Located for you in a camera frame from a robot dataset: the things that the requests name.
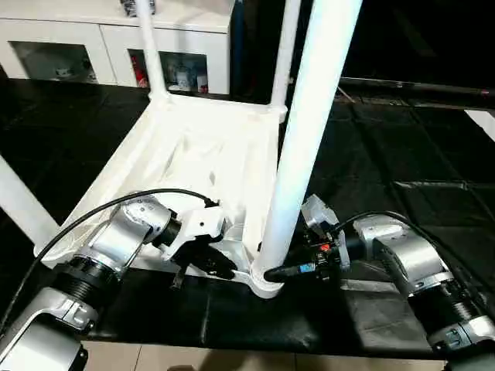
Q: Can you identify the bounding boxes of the black work mat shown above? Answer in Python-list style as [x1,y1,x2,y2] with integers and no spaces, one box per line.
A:
[0,77,495,360]

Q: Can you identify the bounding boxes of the white glass-door cabinet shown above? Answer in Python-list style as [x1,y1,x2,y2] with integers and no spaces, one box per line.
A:
[0,0,233,95]

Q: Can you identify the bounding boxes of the white plastic table top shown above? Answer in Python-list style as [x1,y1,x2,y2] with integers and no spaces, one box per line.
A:
[35,90,288,300]

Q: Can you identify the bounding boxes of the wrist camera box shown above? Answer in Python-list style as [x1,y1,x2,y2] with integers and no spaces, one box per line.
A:
[301,194,340,237]
[161,204,227,260]

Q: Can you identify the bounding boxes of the white plastic table leg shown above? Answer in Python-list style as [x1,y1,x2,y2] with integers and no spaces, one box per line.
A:
[268,0,303,114]
[0,155,61,250]
[133,0,169,101]
[254,0,364,291]

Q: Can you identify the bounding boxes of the white flat strip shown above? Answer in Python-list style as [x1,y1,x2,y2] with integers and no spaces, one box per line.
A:
[464,108,495,142]

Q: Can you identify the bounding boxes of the dark long rail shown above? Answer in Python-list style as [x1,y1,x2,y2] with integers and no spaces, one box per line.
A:
[339,77,495,98]

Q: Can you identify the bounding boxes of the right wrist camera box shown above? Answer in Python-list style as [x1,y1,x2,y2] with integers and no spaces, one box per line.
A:
[301,194,340,237]

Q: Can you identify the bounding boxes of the grey crumpled object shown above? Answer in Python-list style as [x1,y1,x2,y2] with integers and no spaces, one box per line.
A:
[120,0,157,18]

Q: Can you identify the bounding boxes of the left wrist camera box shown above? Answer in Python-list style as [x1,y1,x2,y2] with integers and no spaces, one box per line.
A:
[161,204,227,260]

